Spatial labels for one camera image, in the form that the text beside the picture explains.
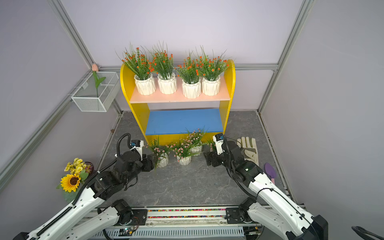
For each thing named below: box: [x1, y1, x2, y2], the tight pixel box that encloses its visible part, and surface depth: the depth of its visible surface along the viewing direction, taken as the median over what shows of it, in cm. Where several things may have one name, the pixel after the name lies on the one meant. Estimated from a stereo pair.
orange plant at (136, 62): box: [115, 43, 157, 96], surface depth 68 cm
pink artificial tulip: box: [91, 63, 107, 98], surface depth 92 cm
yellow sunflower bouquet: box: [55, 157, 94, 203], surface depth 64 cm
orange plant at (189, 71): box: [175, 50, 202, 99], surface depth 68 cm
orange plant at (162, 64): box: [151, 41, 178, 95], surface depth 70 cm
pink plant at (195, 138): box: [185, 125, 209, 156], surface depth 90 cm
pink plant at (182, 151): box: [169, 139, 204, 166], surface depth 84 cm
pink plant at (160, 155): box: [144, 135, 170, 173], surface depth 87 cm
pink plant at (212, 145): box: [206, 138, 217, 152], surface depth 87 cm
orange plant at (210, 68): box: [196, 45, 230, 96], surface depth 67 cm
